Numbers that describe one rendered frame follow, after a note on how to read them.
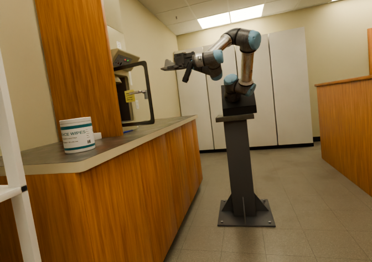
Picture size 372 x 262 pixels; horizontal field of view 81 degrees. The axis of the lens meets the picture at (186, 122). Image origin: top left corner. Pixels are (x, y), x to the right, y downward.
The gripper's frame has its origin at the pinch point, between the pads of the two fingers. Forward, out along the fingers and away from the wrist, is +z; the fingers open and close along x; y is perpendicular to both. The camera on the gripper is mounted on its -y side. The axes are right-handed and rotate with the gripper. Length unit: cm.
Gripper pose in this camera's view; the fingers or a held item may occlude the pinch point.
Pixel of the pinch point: (163, 70)
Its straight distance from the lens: 133.0
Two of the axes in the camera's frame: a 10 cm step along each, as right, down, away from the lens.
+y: -1.2, -9.9, -0.8
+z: -9.6, 1.0, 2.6
